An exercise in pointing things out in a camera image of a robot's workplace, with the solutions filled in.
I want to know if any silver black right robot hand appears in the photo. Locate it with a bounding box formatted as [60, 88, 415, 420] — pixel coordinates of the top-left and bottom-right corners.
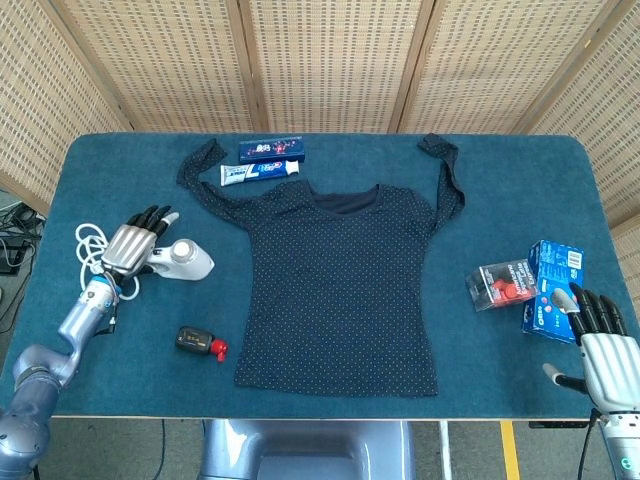
[542, 282, 640, 414]

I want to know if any white handheld garment steamer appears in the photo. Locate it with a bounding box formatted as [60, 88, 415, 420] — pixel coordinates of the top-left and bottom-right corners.
[147, 238, 216, 282]

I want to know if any navy polka dot long-sleeve shirt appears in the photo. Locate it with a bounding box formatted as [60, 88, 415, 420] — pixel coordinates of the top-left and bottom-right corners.
[175, 132, 467, 400]

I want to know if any blue Oreo cookie box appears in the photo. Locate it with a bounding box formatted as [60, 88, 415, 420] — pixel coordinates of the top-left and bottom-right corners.
[520, 239, 586, 345]

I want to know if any clear plastic capsule box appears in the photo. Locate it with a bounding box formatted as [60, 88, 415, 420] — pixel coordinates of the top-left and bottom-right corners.
[465, 258, 540, 313]

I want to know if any white table leg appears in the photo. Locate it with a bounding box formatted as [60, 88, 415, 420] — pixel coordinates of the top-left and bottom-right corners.
[438, 421, 453, 480]

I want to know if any woven rattan screen panel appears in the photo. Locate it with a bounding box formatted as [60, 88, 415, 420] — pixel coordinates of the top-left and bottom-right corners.
[519, 0, 640, 306]
[389, 0, 621, 135]
[49, 0, 266, 134]
[0, 0, 131, 216]
[227, 0, 434, 134]

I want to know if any blue-grey robot torso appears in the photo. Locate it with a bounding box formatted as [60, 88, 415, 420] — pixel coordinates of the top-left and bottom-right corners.
[199, 419, 416, 480]

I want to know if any blue toothpaste carton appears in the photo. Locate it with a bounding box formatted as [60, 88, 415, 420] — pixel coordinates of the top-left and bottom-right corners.
[238, 138, 306, 163]

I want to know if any white blue toothpaste tube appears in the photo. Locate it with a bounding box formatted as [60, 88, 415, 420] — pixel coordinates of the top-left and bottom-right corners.
[219, 160, 301, 188]

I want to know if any black bottle with red cap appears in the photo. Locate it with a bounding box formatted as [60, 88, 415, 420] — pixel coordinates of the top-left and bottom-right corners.
[175, 325, 230, 363]

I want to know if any teal table cover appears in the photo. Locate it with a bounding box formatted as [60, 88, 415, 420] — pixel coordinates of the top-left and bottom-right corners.
[0, 132, 629, 421]

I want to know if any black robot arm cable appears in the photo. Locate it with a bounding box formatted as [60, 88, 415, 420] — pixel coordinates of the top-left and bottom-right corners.
[577, 407, 601, 480]

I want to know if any black floor cable tangle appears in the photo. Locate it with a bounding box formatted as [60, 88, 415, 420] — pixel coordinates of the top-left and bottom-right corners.
[0, 199, 45, 336]

